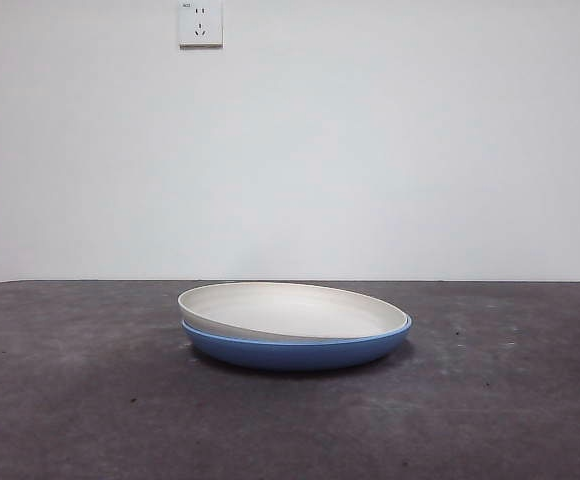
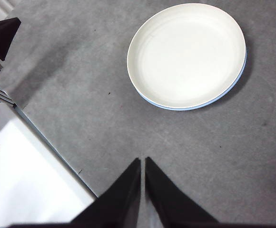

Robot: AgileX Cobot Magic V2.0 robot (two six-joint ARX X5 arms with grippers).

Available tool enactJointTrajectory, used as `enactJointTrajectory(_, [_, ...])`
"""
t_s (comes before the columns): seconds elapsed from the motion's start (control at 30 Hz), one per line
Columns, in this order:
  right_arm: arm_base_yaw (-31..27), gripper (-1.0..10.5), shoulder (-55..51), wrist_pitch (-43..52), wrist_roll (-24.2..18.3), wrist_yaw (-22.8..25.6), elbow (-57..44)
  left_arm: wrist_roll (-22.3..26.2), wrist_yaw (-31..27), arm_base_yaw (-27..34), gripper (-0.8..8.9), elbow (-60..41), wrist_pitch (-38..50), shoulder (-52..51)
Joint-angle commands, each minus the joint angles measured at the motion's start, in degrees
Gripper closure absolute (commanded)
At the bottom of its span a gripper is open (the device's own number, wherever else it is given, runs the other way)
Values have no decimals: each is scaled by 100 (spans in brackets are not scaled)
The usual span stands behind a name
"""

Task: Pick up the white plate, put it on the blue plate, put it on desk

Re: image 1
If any white wall socket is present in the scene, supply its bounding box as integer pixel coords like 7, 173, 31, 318
178, 0, 224, 50

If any white round plate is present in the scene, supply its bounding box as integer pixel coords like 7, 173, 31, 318
176, 281, 411, 346

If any blue round plate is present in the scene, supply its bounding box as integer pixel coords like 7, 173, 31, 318
180, 314, 414, 372

